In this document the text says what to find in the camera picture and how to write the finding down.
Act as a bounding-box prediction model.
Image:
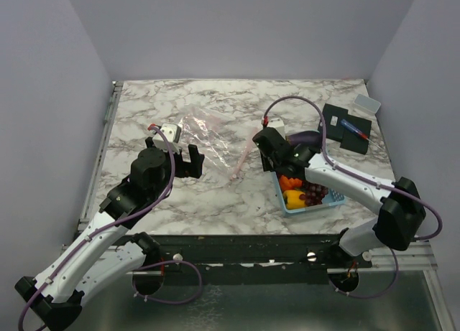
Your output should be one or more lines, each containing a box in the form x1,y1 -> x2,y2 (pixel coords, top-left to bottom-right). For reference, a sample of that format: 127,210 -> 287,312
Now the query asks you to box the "purple eggplant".
286,131 -> 322,149

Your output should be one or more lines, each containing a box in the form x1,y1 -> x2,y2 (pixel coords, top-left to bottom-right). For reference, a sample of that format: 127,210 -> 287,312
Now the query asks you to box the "clear pink zip bag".
177,105 -> 259,185

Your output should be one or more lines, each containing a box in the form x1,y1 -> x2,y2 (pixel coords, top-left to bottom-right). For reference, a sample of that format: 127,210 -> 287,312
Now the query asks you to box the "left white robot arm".
15,138 -> 205,330

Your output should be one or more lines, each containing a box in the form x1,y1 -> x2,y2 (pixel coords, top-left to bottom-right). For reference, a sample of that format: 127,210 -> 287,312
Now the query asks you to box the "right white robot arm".
252,127 -> 426,267

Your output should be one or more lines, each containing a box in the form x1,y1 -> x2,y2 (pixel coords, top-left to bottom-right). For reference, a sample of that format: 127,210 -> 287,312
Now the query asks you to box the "orange mini pumpkin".
278,175 -> 303,192

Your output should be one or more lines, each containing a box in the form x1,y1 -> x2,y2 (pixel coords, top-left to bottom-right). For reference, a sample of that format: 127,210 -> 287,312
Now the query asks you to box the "yellow bell pepper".
282,190 -> 308,210

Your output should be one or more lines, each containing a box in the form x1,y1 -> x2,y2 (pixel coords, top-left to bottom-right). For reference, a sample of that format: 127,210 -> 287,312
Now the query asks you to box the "red grape bunch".
301,182 -> 328,207

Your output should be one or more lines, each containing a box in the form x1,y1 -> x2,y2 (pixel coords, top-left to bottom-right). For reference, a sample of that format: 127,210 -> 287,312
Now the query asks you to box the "light blue plastic basket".
272,172 -> 346,217

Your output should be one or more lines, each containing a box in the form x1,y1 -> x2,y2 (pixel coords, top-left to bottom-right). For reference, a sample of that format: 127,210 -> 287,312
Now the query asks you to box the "blue red screwdriver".
341,119 -> 380,149

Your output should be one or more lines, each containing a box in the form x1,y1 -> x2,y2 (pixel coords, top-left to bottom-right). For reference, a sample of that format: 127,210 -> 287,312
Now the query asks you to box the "clear plastic lid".
353,94 -> 381,116

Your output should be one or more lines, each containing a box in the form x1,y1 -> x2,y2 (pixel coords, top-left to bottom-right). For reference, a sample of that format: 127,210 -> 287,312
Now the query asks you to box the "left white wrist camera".
147,123 -> 182,154

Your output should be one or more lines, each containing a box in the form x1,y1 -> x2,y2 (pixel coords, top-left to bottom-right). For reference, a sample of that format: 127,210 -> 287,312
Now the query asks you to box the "aluminium side rail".
78,81 -> 124,227

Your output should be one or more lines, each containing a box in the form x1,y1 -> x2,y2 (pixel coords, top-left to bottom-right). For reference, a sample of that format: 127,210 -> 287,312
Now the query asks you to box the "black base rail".
107,232 -> 374,285

